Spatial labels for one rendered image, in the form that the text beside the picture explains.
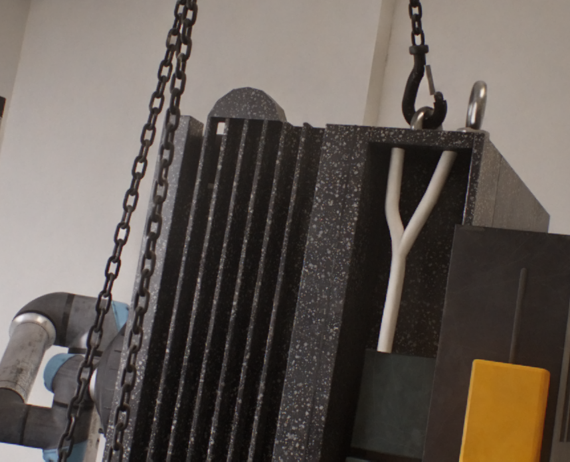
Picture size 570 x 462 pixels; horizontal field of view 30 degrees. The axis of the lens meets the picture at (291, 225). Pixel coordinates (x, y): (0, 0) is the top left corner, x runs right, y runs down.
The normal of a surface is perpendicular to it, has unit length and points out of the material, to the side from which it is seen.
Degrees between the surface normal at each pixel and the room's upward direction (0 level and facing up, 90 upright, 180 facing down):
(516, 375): 90
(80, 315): 77
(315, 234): 90
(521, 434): 90
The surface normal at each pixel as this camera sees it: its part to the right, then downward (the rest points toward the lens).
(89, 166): -0.59, -0.21
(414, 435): -0.37, -0.18
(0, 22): 0.79, 0.04
